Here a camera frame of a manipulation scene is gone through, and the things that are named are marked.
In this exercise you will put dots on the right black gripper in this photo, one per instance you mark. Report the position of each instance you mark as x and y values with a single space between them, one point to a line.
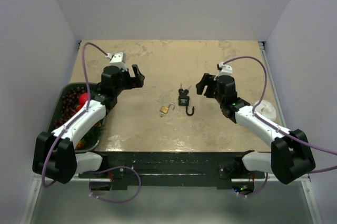
207 80

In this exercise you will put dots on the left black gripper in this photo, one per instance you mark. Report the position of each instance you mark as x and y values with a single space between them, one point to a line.
135 82

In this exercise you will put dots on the black padlock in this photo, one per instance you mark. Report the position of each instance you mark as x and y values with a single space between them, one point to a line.
184 100

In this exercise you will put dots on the brass padlock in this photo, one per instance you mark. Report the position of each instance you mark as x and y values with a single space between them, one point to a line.
165 109

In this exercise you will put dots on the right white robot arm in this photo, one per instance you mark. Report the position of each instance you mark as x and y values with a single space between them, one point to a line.
289 158

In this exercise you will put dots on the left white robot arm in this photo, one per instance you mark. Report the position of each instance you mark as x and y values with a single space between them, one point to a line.
54 154

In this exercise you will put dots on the red toy apple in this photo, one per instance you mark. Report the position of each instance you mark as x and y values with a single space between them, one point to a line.
83 98

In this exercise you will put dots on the dark red grape bunch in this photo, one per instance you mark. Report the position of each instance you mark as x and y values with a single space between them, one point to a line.
67 104

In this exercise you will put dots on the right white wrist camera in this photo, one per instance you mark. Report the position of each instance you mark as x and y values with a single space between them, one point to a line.
224 69

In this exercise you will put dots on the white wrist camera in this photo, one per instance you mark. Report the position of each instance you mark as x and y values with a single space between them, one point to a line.
118 59
224 69

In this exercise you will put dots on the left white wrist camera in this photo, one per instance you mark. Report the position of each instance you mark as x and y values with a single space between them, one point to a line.
118 59

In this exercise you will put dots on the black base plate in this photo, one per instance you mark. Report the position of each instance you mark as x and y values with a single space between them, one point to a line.
132 178

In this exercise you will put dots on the aluminium frame rail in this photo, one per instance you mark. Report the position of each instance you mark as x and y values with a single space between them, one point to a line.
306 179

